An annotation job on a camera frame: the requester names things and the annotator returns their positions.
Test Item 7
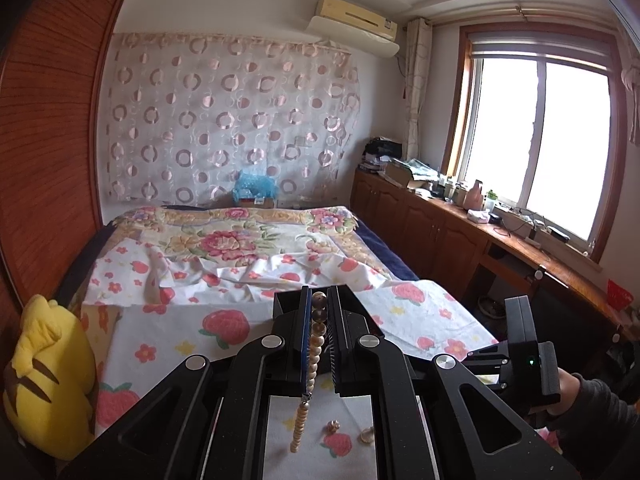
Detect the wooden frame window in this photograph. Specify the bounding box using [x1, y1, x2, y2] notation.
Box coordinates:
[440, 7, 628, 263]

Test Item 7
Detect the white power strip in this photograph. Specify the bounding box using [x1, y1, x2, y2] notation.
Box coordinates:
[492, 207, 543, 247]

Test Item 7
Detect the person's right forearm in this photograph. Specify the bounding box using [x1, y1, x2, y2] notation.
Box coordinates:
[530, 375, 640, 466]

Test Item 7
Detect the grey roller blind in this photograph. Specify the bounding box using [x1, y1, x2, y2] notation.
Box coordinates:
[470, 35, 613, 73]

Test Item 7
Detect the yellow plush toy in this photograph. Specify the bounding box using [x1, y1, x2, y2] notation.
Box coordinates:
[2, 294, 98, 461]

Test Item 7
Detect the circle pattern sheer wall curtain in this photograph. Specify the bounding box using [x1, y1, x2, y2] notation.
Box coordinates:
[102, 32, 362, 208]

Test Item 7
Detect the blue plastic bag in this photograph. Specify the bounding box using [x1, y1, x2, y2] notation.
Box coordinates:
[232, 170, 278, 201]

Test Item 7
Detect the floral print blanket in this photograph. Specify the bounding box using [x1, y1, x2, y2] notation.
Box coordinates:
[102, 204, 401, 281]

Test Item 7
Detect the cream pearl necklace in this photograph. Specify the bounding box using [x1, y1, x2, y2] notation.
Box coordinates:
[289, 332, 331, 453]

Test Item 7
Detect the brown wooden wardrobe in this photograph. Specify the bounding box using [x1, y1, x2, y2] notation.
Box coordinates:
[0, 0, 136, 311]

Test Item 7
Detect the tied pale window curtain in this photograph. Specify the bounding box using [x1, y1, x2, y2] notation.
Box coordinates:
[620, 55, 640, 146]

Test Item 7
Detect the person's right hand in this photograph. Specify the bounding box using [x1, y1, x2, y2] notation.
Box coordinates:
[549, 370, 583, 415]

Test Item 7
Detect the bowl under desk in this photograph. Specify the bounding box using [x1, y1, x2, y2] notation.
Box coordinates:
[477, 296, 506, 319]

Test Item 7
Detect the pile of dark bags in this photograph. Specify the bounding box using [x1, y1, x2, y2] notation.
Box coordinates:
[361, 137, 403, 173]

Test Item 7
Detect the pink bottle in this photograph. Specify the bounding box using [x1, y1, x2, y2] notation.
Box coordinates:
[465, 179, 485, 211]

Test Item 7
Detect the white air deflector panel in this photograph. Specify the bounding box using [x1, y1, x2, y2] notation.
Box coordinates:
[306, 15, 401, 57]

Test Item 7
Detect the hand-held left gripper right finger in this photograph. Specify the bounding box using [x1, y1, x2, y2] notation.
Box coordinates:
[329, 285, 581, 480]

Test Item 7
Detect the brown wooden side cabinet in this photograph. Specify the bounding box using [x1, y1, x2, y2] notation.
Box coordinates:
[350, 167, 640, 361]

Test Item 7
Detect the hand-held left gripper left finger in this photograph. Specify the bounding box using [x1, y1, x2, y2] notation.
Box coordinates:
[60, 287, 316, 480]

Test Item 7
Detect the stack of books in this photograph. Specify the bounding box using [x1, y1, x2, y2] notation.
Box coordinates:
[385, 157, 441, 191]

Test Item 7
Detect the circle pattern window curtain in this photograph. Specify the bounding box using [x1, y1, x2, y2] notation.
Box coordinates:
[404, 17, 433, 161]

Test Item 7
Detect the beige wall air conditioner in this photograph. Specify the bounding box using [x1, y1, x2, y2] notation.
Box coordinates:
[314, 0, 398, 41]

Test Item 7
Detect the strawberry print white cloth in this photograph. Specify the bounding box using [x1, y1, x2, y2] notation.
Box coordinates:
[82, 237, 566, 480]

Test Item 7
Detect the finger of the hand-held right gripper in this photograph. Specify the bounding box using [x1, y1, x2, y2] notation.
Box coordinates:
[465, 342, 508, 364]

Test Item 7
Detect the brown wooden bead bracelet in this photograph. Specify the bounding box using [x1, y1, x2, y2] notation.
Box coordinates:
[311, 290, 328, 336]

